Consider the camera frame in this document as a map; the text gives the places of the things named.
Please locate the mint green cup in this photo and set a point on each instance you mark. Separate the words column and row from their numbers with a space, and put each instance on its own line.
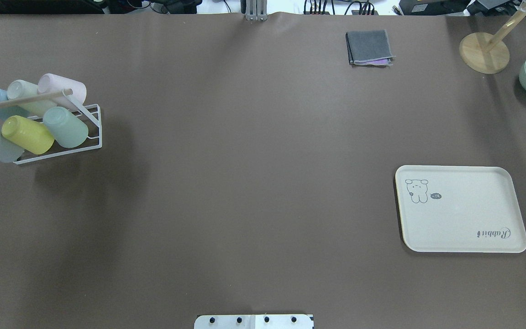
column 68, row 130

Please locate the cream rabbit tray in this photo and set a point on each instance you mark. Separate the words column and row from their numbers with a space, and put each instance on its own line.
column 471, row 209

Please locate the pink cup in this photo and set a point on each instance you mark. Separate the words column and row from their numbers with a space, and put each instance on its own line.
column 55, row 83

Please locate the yellow cup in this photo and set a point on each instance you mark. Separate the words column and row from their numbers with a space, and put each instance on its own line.
column 28, row 134

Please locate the cream white cup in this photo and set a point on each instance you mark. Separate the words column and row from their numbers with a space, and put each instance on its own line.
column 21, row 89

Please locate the folded grey cloth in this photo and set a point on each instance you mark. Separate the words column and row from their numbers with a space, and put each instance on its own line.
column 369, row 48

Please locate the wooden glass stand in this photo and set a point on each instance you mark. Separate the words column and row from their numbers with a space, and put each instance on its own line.
column 488, row 53

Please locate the aluminium frame post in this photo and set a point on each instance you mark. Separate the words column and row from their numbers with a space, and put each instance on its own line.
column 254, row 10

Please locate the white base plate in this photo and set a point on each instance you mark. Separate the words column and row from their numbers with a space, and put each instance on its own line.
column 255, row 321

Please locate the white wire cup rack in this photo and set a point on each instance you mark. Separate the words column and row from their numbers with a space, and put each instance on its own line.
column 90, row 115

